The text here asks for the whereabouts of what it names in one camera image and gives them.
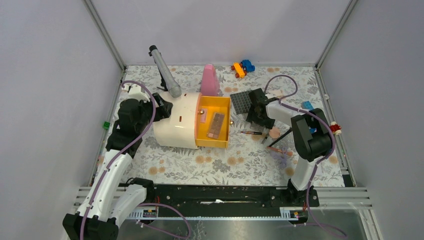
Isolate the light blue lego brick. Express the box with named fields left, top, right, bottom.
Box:
left=301, top=101, right=314, bottom=111

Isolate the black makeup brush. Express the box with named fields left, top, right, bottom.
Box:
left=268, top=128, right=292, bottom=147

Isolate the orange and blue toy car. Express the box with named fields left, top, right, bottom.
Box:
left=230, top=59, right=256, bottom=79

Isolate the pink handle brush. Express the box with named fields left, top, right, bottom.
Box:
left=266, top=146, right=293, bottom=157

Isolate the pink square compact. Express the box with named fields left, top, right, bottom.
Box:
left=199, top=108, right=208, bottom=124

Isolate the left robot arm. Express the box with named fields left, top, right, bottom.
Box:
left=62, top=82, right=173, bottom=240

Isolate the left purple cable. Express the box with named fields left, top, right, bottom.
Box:
left=79, top=80, right=194, bottom=240

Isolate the red yellow toy car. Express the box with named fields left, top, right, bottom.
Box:
left=329, top=121, right=342, bottom=136

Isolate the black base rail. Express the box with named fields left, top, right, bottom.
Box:
left=145, top=184, right=320, bottom=218

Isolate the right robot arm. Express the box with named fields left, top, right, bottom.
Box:
left=246, top=88, right=335, bottom=206

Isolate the grey lego baseplate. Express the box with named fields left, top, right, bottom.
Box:
left=230, top=90, right=252, bottom=115

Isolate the cream round drawer organizer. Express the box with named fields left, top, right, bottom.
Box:
left=153, top=92, right=231, bottom=149

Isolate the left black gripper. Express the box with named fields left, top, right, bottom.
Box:
left=137, top=93, right=173, bottom=132

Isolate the pink cone bottle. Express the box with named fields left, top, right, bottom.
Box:
left=200, top=63, right=220, bottom=97

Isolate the green small block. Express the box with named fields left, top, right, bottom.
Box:
left=102, top=121, right=110, bottom=130

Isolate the eyeshadow palette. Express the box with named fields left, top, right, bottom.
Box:
left=206, top=112, right=225, bottom=140

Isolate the grey microphone on stand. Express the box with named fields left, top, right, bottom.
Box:
left=148, top=45, right=182, bottom=98

